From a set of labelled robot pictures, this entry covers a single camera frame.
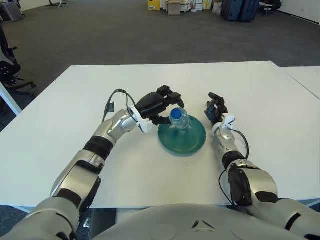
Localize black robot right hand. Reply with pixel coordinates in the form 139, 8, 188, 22
203, 92, 229, 126

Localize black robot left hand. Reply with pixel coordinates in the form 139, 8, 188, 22
134, 85, 186, 126

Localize clear bottle with blue cap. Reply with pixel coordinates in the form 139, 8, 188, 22
169, 107, 193, 133

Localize green round plate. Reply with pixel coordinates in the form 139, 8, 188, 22
157, 114, 207, 157

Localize black suitcase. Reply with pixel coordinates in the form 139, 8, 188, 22
221, 0, 243, 21

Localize yellow box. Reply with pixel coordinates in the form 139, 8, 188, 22
147, 0, 161, 11

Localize dark blue suitcase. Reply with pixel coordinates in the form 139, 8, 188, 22
238, 0, 260, 22

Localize white carton stack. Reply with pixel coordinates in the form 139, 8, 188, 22
192, 0, 213, 11

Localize black rolling chair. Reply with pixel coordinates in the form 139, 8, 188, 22
258, 0, 282, 16

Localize grey robot torso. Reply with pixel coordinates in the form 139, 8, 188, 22
89, 203, 308, 240

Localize white desk leg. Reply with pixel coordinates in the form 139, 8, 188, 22
0, 81, 22, 116

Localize black white mesh office chair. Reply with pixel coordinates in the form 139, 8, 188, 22
0, 23, 36, 98

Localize grey hard case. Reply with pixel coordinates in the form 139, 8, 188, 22
1, 3, 26, 22

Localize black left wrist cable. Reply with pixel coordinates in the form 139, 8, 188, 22
103, 88, 137, 123

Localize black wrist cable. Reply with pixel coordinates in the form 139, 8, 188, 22
232, 129, 250, 160
103, 88, 137, 123

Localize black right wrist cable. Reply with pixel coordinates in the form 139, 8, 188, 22
232, 129, 250, 160

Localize black desk frame legs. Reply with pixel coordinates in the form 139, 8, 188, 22
47, 0, 68, 8

